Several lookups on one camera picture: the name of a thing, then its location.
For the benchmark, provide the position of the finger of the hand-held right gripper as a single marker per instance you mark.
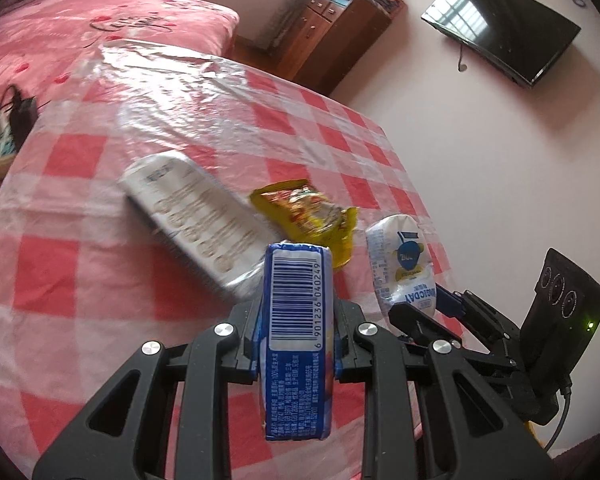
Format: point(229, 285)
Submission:
point(415, 322)
point(485, 320)

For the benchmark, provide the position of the black power adapter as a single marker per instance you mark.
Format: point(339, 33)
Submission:
point(22, 120)

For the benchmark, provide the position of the red white checkered tablecloth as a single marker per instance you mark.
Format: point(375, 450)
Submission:
point(80, 270)

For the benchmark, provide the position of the large white packet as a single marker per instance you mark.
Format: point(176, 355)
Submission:
point(195, 210)

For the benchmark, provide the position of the yellow snack wrapper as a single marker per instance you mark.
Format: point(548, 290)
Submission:
point(305, 210)

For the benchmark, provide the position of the bed with pink sheet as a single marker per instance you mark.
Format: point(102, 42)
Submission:
point(80, 35)

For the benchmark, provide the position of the black wall television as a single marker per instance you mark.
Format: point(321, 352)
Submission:
point(505, 30)

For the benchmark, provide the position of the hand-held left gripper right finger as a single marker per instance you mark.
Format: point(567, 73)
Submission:
point(341, 360)

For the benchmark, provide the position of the brown wooden dresser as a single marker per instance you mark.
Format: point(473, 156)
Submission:
point(340, 40)

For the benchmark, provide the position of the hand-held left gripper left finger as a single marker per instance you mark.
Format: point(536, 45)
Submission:
point(254, 355)

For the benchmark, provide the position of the white yogurt pouch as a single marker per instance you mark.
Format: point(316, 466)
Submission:
point(405, 260)

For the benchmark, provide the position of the blue barcode snack packet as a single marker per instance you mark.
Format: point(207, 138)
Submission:
point(295, 360)

